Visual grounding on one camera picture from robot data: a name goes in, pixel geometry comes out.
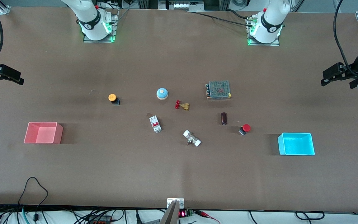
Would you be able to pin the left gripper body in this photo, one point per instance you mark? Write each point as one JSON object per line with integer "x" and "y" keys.
{"x": 354, "y": 70}

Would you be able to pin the red push button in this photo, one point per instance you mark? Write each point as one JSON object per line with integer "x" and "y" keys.
{"x": 246, "y": 128}

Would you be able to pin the yellow push button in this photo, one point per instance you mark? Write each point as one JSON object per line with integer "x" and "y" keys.
{"x": 112, "y": 97}

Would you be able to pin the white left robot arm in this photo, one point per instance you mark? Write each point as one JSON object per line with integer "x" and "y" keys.
{"x": 270, "y": 21}

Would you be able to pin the pink plastic box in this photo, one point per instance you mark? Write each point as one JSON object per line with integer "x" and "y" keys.
{"x": 42, "y": 133}

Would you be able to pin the cyan plastic box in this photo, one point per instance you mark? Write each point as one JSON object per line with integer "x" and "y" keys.
{"x": 296, "y": 144}

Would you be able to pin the metal mesh power supply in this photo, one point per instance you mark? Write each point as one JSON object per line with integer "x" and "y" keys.
{"x": 219, "y": 89}

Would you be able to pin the brown cylindrical capacitor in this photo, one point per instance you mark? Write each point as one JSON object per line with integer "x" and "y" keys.
{"x": 224, "y": 118}

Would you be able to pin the white red circuit breaker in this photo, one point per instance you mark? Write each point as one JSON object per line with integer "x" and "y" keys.
{"x": 155, "y": 123}

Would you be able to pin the blue round dome button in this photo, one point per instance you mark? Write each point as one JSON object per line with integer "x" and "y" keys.
{"x": 162, "y": 93}

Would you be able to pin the metal valve white caps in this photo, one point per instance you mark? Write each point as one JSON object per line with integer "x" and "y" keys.
{"x": 192, "y": 138}

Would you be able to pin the grey control unit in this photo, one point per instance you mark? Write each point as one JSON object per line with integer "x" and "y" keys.
{"x": 180, "y": 5}

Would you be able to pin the red digit display module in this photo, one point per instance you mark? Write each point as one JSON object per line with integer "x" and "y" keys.
{"x": 183, "y": 213}

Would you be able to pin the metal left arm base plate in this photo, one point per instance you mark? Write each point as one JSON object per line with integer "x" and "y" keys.
{"x": 275, "y": 44}

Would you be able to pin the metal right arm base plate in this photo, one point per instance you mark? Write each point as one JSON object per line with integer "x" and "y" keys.
{"x": 114, "y": 31}

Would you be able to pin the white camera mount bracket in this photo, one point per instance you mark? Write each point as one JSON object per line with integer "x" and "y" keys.
{"x": 170, "y": 201}

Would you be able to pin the grey camera mount bar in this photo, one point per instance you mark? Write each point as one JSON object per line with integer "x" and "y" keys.
{"x": 170, "y": 216}

